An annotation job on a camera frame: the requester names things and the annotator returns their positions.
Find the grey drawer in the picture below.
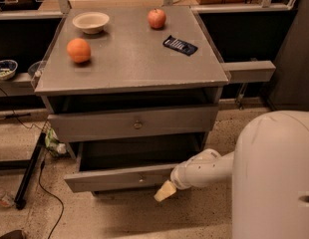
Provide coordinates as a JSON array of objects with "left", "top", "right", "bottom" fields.
[
  {"left": 64, "top": 132, "right": 206, "bottom": 194},
  {"left": 48, "top": 105, "right": 218, "bottom": 142}
]

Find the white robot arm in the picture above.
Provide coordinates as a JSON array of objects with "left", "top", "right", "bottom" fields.
[{"left": 154, "top": 111, "right": 309, "bottom": 239}]

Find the grey wooden drawer cabinet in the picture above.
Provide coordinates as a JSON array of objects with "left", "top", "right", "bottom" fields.
[{"left": 33, "top": 5, "right": 230, "bottom": 197}]

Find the grey top drawer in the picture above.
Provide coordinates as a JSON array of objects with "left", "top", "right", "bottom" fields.
[{"left": 48, "top": 105, "right": 218, "bottom": 142}]

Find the green white crumpled bag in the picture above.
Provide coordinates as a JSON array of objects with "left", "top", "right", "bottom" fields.
[{"left": 45, "top": 128, "right": 67, "bottom": 157}]

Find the dark blue snack packet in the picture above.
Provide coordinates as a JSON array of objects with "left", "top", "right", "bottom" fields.
[{"left": 162, "top": 36, "right": 197, "bottom": 56}]

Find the black metal stand leg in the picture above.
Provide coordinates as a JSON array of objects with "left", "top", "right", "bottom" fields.
[{"left": 14, "top": 132, "right": 46, "bottom": 210}]

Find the grey side shelf bar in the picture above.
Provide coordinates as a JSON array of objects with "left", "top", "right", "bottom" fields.
[{"left": 221, "top": 61, "right": 276, "bottom": 84}]

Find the crumpled plastic wrapper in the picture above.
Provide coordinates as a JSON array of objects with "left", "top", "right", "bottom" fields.
[{"left": 0, "top": 188, "right": 14, "bottom": 207}]

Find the orange fruit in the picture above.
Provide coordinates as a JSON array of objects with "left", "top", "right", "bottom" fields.
[{"left": 67, "top": 38, "right": 91, "bottom": 63}]

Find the red apple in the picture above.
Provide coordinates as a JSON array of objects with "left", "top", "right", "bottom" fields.
[{"left": 148, "top": 9, "right": 166, "bottom": 29}]

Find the small clear bowl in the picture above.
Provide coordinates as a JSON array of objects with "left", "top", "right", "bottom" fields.
[{"left": 28, "top": 61, "right": 46, "bottom": 78}]

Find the white empty bowl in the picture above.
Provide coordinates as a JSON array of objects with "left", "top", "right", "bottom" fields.
[{"left": 73, "top": 12, "right": 110, "bottom": 35}]

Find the blue patterned bowl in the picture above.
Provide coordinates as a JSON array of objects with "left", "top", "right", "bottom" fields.
[{"left": 0, "top": 60, "right": 18, "bottom": 81}]

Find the black floor cable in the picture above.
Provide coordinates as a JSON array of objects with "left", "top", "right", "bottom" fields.
[{"left": 38, "top": 159, "right": 65, "bottom": 239}]

